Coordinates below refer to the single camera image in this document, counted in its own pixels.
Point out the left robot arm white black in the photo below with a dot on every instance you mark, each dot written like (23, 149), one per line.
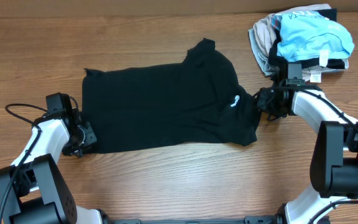
(32, 189)

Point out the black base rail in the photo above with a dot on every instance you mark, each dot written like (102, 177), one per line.
(266, 219)

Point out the light blue folded garment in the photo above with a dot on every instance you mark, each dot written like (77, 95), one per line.
(308, 34)

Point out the grey folded garment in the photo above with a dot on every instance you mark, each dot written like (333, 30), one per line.
(261, 59)

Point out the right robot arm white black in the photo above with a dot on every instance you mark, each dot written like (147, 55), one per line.
(334, 164)

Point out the black t-shirt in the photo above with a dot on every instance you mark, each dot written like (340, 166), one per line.
(197, 100)

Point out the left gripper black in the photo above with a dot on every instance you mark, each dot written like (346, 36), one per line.
(71, 150)

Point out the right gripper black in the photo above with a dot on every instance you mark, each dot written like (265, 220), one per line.
(262, 94)

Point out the beige folded garment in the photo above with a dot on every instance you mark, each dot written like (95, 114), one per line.
(263, 38)

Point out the black folded garment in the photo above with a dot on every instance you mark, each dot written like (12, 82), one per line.
(312, 63)

